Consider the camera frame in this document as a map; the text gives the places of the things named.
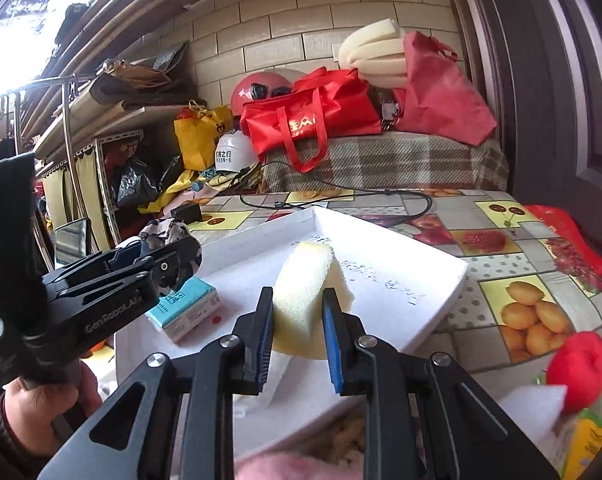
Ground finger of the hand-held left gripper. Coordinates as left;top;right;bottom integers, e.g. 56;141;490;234
46;255;194;306
98;235;203;273

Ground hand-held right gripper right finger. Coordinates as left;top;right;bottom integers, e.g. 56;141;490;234
321;287;562;480

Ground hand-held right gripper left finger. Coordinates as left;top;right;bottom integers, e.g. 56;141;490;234
38;286;277;480

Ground leopard print scrunchie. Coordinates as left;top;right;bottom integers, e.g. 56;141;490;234
140;219;203;301

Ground yellow sponge wedge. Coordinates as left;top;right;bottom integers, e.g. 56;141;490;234
272;241;360;360

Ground white shallow tray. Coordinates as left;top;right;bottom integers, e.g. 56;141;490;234
113;206;469;466

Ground white foam block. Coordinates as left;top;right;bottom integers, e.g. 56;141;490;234
496;384;569;453

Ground red plush toy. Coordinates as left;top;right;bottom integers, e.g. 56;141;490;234
546;331;602;415

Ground yellow packet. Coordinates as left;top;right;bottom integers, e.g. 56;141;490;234
556;410;602;480

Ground person's left forearm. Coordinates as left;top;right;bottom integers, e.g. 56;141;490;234
0;385;52;480

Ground person's left hand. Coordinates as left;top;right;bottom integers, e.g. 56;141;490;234
3;360;102;441

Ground black charger adapter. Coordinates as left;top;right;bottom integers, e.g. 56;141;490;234
171;203;203;223

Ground teal and white tissue box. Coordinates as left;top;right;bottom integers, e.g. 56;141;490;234
146;276;223;344

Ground yellow cloth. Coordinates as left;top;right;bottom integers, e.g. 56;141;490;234
137;167;217;213

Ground black plastic bag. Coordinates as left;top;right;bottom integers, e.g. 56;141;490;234
116;155;182;208

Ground dark screen on stand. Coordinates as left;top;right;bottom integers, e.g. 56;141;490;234
54;217;92;267

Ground yellow curtain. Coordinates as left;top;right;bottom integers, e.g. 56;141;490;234
41;147;114;251

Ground white helmet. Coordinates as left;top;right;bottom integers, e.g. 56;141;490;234
215;127;259;173

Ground yellow shopping bag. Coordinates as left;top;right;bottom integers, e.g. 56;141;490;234
174;101;234;172

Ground pink fluffy cloth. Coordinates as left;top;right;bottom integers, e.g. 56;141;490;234
233;452;369;480

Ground wooden shelf board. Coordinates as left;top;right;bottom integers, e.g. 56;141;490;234
33;85;197;161

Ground chrome metal rack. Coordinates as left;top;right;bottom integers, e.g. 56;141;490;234
0;74;82;261

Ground red helmet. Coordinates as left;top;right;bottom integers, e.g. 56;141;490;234
230;71;294;118

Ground brown paper bags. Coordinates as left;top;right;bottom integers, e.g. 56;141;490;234
88;40;199;111

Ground plaid covered bench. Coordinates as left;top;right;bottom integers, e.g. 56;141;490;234
261;132;511;193

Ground red tote bag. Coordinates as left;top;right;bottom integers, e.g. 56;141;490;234
239;67;383;173

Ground red plastic bag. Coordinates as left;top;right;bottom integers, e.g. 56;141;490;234
524;204;602;278

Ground cream foam rolls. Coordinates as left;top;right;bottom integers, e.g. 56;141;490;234
337;17;407;83

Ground dark red fabric bag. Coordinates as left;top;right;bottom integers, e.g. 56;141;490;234
393;31;498;147

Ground brown door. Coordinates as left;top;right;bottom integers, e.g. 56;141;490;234
433;0;602;281

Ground black cable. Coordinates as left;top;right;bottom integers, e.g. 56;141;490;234
216;160;433;221

